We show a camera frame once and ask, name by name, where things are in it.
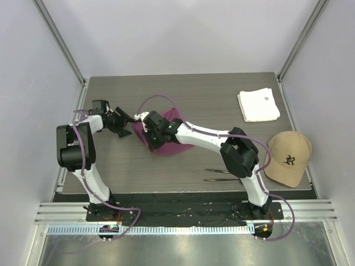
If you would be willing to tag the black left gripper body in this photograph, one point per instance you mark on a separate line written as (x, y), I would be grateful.
(116, 122)

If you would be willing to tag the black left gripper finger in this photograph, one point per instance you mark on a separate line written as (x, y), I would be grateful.
(124, 115)
(123, 133)

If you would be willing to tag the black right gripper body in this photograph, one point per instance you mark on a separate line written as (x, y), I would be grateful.
(153, 137)

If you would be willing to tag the magenta cloth napkin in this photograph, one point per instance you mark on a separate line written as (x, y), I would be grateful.
(169, 148)

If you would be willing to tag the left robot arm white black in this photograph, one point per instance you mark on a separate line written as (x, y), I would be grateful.
(76, 153)

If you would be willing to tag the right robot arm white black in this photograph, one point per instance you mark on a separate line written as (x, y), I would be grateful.
(238, 151)

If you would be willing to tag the dark metal fork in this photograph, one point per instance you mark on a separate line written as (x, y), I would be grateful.
(216, 170)

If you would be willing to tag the dark metal spoon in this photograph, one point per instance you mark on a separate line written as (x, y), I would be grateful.
(221, 179)

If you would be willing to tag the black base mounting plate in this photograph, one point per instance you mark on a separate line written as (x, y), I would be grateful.
(181, 203)

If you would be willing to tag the white folded towel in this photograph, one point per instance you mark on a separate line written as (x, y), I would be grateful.
(258, 105)

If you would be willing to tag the tan baseball cap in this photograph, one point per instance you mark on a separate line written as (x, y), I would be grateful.
(290, 154)

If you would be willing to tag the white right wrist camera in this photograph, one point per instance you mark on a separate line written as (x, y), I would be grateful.
(141, 116)

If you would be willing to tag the slotted cable duct strip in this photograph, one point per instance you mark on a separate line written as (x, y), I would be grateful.
(112, 230)

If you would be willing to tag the aluminium frame post left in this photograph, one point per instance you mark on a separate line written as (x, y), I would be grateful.
(44, 13)

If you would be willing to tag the aluminium frame post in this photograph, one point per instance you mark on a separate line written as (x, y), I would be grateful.
(302, 37)
(44, 13)

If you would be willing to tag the aluminium front rail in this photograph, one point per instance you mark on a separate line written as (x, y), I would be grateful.
(305, 210)

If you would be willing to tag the aluminium frame post right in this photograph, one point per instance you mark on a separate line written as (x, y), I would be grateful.
(302, 37)

